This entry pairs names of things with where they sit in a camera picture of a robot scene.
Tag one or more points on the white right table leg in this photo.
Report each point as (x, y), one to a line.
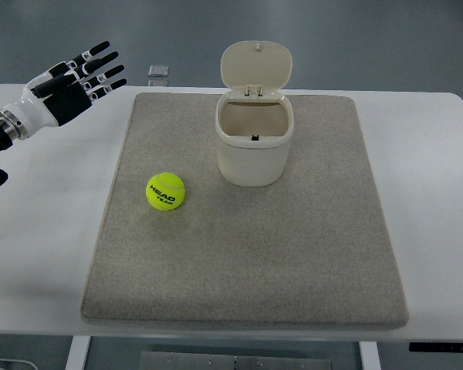
(369, 355)

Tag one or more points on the white object at floor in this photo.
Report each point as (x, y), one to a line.
(17, 364)

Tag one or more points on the black table control panel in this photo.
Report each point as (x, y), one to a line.
(436, 347)

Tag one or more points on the white left table leg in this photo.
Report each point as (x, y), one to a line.
(78, 352)

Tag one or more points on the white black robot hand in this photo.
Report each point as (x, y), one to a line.
(62, 93)

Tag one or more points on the white table leg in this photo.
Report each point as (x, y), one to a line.
(78, 352)
(369, 355)

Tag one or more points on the yellow tennis ball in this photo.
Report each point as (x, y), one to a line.
(165, 191)

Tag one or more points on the clear floor socket cover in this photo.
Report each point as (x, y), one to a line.
(158, 71)

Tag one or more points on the beige fabric mat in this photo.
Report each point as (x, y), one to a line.
(310, 250)

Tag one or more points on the cream bin with open lid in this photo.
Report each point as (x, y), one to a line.
(254, 121)

